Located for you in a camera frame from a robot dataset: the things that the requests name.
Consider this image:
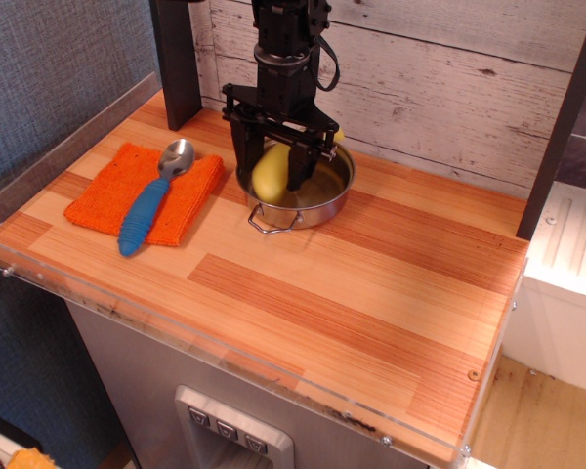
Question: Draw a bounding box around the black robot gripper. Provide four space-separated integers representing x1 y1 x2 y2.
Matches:
223 46 338 192

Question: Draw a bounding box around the yellow toy banana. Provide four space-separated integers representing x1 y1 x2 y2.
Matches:
251 143 347 207

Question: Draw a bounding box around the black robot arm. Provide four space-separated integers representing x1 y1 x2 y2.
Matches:
223 1 340 191

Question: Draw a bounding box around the silver steel pot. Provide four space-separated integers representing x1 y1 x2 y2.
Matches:
236 144 356 235

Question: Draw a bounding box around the orange knitted cloth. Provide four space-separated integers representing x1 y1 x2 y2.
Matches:
64 143 225 247

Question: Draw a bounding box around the grey cabinet with dispenser panel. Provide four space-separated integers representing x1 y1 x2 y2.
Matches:
67 303 424 468

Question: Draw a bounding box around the clear acrylic edge guard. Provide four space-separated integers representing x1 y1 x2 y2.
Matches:
0 233 475 465

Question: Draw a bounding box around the white toy sink unit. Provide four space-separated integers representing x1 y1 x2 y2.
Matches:
501 72 586 398

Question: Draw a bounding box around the yellow object at bottom left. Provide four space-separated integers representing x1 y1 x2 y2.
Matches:
6 448 57 469

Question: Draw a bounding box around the blue handled metal spoon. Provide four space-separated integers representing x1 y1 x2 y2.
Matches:
118 139 194 257

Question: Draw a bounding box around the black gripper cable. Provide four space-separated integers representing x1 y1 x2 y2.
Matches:
314 33 342 93

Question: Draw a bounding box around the dark left frame post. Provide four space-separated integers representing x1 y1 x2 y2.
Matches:
149 0 202 131

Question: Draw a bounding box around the dark frame post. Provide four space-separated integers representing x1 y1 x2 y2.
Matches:
516 36 586 240
149 0 202 131

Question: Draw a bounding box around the dark right frame post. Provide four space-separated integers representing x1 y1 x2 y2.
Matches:
516 36 586 240

